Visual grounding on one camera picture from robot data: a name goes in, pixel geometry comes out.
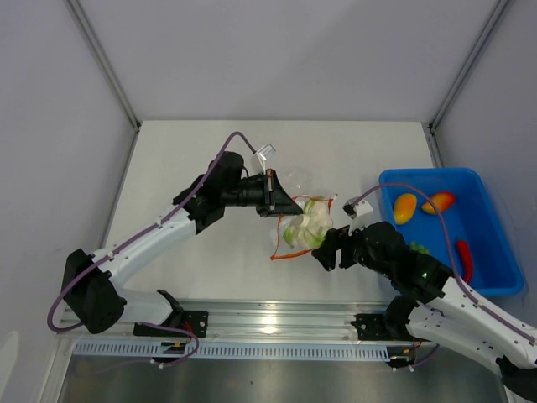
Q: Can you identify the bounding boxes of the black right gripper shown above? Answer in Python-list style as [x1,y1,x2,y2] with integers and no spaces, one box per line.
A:
[311,217,393,279]

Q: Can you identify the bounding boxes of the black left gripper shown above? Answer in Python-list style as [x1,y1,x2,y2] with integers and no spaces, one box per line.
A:
[222,170,304,219]

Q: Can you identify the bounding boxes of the white cauliflower green leaves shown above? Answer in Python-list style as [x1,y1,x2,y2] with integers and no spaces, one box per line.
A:
[282,197,334,249]

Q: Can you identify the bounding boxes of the clear zip bag red zipper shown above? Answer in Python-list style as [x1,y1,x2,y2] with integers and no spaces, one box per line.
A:
[268,165,339,262]

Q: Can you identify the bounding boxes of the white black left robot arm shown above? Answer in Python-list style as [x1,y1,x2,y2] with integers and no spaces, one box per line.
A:
[62,151,303,336]

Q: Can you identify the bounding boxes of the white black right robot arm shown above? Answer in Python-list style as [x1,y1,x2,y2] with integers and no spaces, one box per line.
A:
[312,222,536,401]

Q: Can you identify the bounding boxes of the green grape bunch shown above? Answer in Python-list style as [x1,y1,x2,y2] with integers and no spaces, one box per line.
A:
[409,242,430,255]

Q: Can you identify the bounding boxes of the orange yellow mango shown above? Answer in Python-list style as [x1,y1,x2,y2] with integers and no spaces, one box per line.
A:
[393,193,417,225]

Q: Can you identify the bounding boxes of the red orange mango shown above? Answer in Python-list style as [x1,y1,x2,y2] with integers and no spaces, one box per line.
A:
[421,191,456,215]

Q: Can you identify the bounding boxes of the red chili pepper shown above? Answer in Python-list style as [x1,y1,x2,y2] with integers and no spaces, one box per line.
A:
[456,239,473,283]

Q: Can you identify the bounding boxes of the blue plastic bin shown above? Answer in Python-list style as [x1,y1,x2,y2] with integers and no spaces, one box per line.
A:
[378,168,524,296]

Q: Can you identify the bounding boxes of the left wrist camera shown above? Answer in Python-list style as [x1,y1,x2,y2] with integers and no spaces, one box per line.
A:
[252,144,276,172]

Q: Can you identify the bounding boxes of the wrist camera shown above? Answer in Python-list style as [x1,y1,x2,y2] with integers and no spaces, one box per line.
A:
[343,200,373,219]
[252,144,276,172]

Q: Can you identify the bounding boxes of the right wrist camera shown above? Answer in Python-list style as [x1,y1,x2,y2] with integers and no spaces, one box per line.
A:
[343,200,373,219]

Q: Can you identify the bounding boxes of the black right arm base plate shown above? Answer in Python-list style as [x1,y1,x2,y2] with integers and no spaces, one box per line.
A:
[350,312,429,342]

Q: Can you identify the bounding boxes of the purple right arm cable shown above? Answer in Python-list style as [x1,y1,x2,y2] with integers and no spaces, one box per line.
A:
[356,182,536,343]

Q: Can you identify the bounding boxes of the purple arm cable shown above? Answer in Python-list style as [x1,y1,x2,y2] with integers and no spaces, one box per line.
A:
[46,131,261,333]
[356,182,536,343]

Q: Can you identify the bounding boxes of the white slotted cable duct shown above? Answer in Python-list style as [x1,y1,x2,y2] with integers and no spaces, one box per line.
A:
[73,339,390,362]

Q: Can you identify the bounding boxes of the aluminium mounting rail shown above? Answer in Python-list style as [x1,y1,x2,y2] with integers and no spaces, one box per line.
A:
[56,298,513,346]

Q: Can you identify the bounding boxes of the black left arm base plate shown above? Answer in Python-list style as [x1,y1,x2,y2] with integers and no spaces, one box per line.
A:
[133,311,209,338]

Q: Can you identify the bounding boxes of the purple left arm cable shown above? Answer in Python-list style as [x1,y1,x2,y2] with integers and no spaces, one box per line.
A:
[46,131,261,333]

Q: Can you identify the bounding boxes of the left aluminium frame post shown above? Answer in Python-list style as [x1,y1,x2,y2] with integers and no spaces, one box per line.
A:
[64,0,141,132]

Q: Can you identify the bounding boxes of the aluminium frame post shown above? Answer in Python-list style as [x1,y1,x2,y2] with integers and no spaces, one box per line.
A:
[64,0,141,132]
[428,0,514,136]

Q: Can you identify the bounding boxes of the right aluminium frame post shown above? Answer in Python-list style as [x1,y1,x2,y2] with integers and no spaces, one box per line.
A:
[428,0,514,136]

